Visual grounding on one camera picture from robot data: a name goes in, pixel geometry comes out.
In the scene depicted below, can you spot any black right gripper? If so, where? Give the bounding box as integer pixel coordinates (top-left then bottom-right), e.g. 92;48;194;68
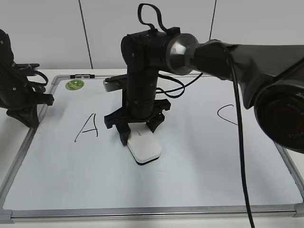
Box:
104;99;171;145

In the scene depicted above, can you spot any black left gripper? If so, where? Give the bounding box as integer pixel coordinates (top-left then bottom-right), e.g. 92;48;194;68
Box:
6;91;54;128

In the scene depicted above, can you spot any white eraser with black felt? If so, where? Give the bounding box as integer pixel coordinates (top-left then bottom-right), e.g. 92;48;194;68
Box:
127;129;162;165

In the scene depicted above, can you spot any white board with aluminium frame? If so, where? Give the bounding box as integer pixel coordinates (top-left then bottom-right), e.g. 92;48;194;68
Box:
0;73;304;224

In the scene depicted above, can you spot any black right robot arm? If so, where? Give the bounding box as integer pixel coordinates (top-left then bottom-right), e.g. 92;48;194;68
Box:
104;28;304;153

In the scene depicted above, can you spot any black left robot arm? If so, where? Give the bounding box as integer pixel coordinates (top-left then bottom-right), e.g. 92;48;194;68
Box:
0;30;54;128

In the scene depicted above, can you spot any round green magnet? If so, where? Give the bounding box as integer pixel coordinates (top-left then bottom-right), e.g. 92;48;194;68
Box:
65;79;85;91

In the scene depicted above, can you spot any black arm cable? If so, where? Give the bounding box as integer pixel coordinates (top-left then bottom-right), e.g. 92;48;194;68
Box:
137;3;256;228

